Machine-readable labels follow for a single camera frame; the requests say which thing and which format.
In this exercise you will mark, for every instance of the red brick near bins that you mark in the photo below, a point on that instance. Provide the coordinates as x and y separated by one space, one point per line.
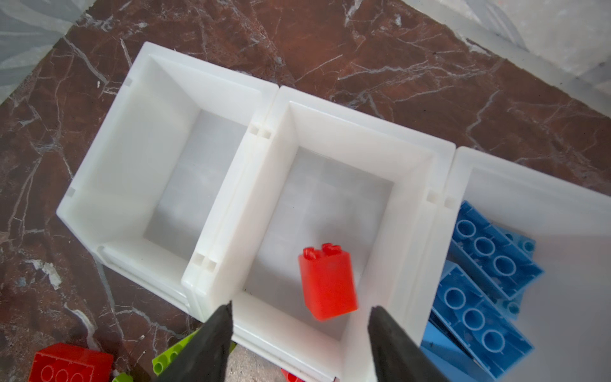
291 377

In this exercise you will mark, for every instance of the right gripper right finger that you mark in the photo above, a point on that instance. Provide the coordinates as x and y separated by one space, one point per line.
396 357

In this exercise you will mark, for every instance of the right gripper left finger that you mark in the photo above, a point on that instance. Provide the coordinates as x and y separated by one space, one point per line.
205 348

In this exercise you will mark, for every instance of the green brick centre studs-down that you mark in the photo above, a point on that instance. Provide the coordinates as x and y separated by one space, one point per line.
123 377

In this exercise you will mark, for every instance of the blue brick bottom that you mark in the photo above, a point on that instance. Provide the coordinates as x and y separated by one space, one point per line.
469 316

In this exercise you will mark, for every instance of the red brick centre left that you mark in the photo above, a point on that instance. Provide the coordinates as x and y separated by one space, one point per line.
63 362

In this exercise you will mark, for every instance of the blue brick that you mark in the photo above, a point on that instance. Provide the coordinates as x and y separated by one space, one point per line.
526 244
453 363
469 316
494 262
510 308

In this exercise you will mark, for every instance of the green brick upper left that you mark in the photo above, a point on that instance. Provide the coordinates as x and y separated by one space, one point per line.
174 355

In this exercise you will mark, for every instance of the white bin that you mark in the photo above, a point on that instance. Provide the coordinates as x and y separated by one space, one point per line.
152 190
566 313
319 173

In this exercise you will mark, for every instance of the middle white bin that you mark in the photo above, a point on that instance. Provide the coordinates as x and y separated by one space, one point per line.
319 173

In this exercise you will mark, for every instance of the right white bin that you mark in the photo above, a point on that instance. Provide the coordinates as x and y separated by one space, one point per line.
566 313

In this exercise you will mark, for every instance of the red tall brick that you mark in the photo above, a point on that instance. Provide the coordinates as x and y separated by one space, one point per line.
327 281

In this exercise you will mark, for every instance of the left white bin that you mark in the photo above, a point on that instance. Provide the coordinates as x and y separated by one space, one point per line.
152 190

